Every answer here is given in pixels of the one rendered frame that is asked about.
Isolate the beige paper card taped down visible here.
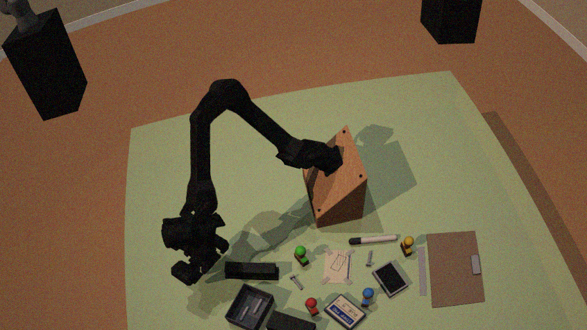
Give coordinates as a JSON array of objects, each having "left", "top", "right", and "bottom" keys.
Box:
[{"left": 320, "top": 248, "right": 354, "bottom": 285}]

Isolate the red rubber stamp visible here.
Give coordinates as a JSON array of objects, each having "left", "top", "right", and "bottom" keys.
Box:
[{"left": 305, "top": 297, "right": 318, "bottom": 317}]

